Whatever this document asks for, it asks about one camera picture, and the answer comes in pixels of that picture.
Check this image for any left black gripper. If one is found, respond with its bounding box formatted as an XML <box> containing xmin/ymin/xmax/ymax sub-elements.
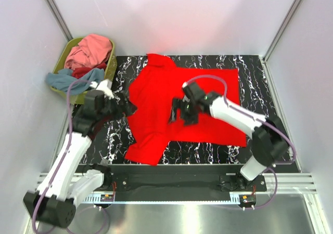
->
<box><xmin>98</xmin><ymin>90</ymin><xmax>137</xmax><ymax>123</ymax></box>

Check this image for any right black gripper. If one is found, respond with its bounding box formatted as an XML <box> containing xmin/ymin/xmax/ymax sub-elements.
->
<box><xmin>169</xmin><ymin>97</ymin><xmax>199</xmax><ymax>127</ymax></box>

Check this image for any bright red t shirt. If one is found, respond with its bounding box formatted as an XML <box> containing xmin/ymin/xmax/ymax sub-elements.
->
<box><xmin>125</xmin><ymin>54</ymin><xmax>247</xmax><ymax>165</ymax></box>

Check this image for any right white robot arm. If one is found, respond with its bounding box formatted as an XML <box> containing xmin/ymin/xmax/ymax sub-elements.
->
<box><xmin>169</xmin><ymin>91</ymin><xmax>296</xmax><ymax>191</ymax></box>

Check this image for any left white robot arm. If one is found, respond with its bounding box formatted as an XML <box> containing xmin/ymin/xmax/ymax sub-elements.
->
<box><xmin>23</xmin><ymin>90</ymin><xmax>137</xmax><ymax>228</ymax></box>

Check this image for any olive green laundry basket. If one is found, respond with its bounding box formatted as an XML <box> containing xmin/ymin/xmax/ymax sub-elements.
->
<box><xmin>49</xmin><ymin>37</ymin><xmax>117</xmax><ymax>105</ymax></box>

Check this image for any dark red t shirt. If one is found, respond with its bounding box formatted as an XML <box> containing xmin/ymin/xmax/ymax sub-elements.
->
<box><xmin>71</xmin><ymin>63</ymin><xmax>107</xmax><ymax>79</ymax></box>

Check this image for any pink t shirt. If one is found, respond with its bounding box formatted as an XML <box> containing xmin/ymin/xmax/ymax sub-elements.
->
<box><xmin>64</xmin><ymin>34</ymin><xmax>113</xmax><ymax>70</ymax></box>

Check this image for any grey blue t shirt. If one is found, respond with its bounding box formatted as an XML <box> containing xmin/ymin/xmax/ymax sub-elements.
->
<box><xmin>45</xmin><ymin>68</ymin><xmax>105</xmax><ymax>95</ymax></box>

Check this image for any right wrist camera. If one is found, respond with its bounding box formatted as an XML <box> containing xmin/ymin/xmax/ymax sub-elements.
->
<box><xmin>182</xmin><ymin>82</ymin><xmax>206</xmax><ymax>102</ymax></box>

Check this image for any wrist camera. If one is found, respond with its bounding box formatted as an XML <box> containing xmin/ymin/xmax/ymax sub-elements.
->
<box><xmin>89</xmin><ymin>79</ymin><xmax>114</xmax><ymax>99</ymax></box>
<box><xmin>182</xmin><ymin>82</ymin><xmax>206</xmax><ymax>102</ymax></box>

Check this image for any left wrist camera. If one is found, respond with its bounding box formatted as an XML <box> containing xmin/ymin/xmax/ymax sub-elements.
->
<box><xmin>89</xmin><ymin>79</ymin><xmax>114</xmax><ymax>99</ymax></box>

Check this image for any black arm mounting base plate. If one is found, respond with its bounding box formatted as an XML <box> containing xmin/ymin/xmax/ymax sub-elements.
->
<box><xmin>108</xmin><ymin>164</ymin><xmax>267</xmax><ymax>192</ymax></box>

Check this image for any white slotted cable duct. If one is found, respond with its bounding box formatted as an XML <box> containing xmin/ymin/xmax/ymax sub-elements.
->
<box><xmin>83</xmin><ymin>192</ymin><xmax>240</xmax><ymax>205</ymax></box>

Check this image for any left aluminium frame post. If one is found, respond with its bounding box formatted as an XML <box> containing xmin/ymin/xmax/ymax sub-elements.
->
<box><xmin>45</xmin><ymin>0</ymin><xmax>73</xmax><ymax>41</ymax></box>

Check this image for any aluminium frame post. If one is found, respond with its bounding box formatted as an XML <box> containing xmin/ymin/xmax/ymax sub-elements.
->
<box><xmin>262</xmin><ymin>0</ymin><xmax>313</xmax><ymax>63</ymax></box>
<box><xmin>45</xmin><ymin>0</ymin><xmax>73</xmax><ymax>41</ymax></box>

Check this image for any right aluminium frame post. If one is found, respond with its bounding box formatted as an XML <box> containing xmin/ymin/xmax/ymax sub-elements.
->
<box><xmin>262</xmin><ymin>0</ymin><xmax>313</xmax><ymax>63</ymax></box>

